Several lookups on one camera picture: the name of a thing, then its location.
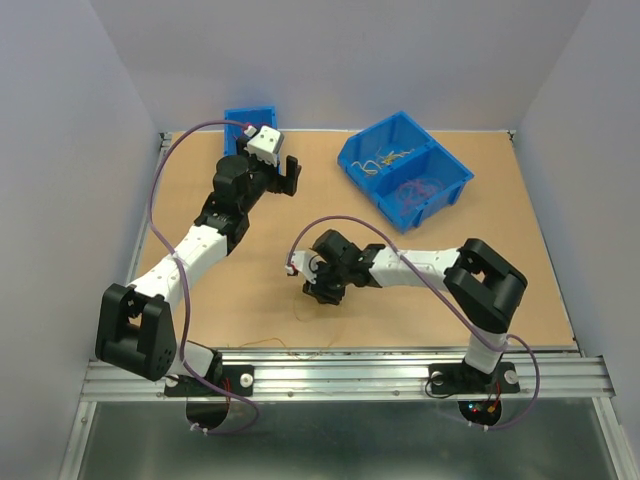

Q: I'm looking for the small blue bin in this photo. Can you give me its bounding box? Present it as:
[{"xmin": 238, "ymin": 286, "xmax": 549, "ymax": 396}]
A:
[{"xmin": 223, "ymin": 106, "xmax": 277, "ymax": 156}]

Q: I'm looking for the thin red wire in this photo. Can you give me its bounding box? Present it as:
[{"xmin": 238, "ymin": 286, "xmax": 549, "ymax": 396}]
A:
[{"xmin": 394, "ymin": 174, "xmax": 446, "ymax": 219}]

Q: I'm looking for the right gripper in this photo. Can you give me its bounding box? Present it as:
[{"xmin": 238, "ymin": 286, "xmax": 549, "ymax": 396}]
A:
[{"xmin": 303, "ymin": 259, "xmax": 350, "ymax": 304}]

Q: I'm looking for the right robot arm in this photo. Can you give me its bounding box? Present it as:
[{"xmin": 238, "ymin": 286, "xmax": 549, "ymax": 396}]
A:
[{"xmin": 288, "ymin": 229, "xmax": 528, "ymax": 390}]

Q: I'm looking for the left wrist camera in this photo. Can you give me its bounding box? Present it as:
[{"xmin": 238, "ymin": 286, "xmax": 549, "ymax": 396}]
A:
[{"xmin": 244, "ymin": 125, "xmax": 285, "ymax": 167}]

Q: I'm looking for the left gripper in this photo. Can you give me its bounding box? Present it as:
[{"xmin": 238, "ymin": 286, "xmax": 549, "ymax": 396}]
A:
[{"xmin": 236, "ymin": 137, "xmax": 301, "ymax": 214}]

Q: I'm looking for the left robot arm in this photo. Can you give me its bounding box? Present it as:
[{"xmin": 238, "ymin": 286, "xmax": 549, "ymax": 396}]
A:
[{"xmin": 95, "ymin": 155, "xmax": 301, "ymax": 394}]

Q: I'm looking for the aluminium rail frame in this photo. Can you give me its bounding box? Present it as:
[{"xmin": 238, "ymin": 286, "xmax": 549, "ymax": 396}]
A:
[{"xmin": 61, "ymin": 131, "xmax": 638, "ymax": 479}]

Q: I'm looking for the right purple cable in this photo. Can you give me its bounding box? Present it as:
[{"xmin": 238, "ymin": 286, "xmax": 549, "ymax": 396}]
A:
[{"xmin": 287, "ymin": 215, "xmax": 541, "ymax": 434}]

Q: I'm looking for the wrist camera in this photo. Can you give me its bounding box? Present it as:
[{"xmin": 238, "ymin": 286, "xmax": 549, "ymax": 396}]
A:
[
  {"xmin": 285, "ymin": 250, "xmax": 321, "ymax": 284},
  {"xmin": 244, "ymin": 125, "xmax": 285, "ymax": 167}
]

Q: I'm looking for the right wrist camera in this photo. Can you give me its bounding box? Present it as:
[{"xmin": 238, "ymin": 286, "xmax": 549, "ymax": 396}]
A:
[{"xmin": 285, "ymin": 250, "xmax": 321, "ymax": 284}]

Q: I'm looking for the large blue divided bin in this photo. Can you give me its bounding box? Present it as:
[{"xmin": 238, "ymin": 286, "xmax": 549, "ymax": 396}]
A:
[{"xmin": 337, "ymin": 111, "xmax": 474, "ymax": 233}]

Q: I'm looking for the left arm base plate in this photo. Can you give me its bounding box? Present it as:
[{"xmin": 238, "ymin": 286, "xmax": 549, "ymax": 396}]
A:
[{"xmin": 163, "ymin": 364, "xmax": 255, "ymax": 398}]

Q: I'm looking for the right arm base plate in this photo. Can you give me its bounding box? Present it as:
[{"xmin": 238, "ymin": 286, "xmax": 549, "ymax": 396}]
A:
[{"xmin": 427, "ymin": 362, "xmax": 520, "ymax": 397}]

